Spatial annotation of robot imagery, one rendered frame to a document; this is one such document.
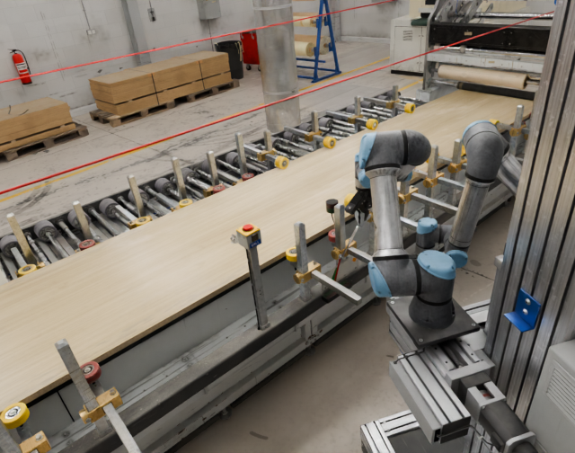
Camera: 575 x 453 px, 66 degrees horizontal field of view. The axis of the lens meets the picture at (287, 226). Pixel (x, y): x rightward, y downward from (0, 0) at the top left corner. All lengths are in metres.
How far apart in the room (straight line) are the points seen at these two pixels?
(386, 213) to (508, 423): 0.67
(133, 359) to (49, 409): 0.34
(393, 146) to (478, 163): 0.28
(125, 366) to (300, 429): 1.01
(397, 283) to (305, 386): 1.41
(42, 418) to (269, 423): 1.13
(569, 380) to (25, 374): 1.73
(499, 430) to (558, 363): 0.26
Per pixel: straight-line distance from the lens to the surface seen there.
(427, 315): 1.54
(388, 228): 1.43
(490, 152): 1.55
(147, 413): 1.88
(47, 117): 7.44
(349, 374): 2.75
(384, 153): 1.45
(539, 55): 4.25
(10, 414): 1.83
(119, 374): 2.03
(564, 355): 1.30
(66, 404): 2.02
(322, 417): 2.58
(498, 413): 1.44
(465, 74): 4.51
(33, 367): 1.96
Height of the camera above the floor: 2.12
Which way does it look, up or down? 31 degrees down
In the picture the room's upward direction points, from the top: 6 degrees counter-clockwise
